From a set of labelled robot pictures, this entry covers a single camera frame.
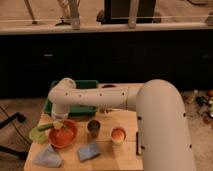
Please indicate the blue cloth left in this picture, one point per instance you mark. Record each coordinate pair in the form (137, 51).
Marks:
(48, 157)

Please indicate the red bowl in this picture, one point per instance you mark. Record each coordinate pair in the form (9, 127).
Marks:
(64, 137)

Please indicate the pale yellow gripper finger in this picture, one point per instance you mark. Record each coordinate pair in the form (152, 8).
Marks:
(58, 124)

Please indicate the green pepper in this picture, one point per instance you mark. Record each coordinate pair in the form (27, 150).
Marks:
(45, 127)

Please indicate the orange white cup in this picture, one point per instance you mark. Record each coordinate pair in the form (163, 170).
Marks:
(118, 136)

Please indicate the light green cup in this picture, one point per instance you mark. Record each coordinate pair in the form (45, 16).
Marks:
(37, 136)

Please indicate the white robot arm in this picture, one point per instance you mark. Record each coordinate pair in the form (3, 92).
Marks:
(161, 118)

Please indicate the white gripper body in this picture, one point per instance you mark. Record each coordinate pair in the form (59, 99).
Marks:
(59, 116)

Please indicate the dark metal cup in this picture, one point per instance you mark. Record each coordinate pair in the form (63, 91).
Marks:
(94, 127)

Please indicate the dark brown bowl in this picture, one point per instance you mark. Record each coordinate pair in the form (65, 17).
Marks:
(108, 86)

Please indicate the wooden table board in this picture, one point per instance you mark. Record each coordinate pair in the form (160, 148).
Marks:
(114, 148)

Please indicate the green plastic tray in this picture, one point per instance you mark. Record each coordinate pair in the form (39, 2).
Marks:
(77, 111)

